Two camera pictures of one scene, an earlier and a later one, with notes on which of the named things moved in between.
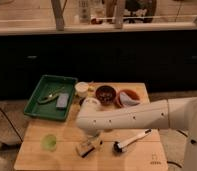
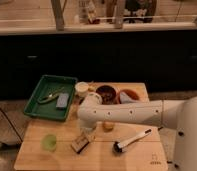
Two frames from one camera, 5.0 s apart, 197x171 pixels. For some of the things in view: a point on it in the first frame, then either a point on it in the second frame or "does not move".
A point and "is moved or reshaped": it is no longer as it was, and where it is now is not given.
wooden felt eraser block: x=85 y=148 is moved or reshaped
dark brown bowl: x=105 y=94 does not move
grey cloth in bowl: x=126 y=100 does not move
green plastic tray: x=49 y=108 does not move
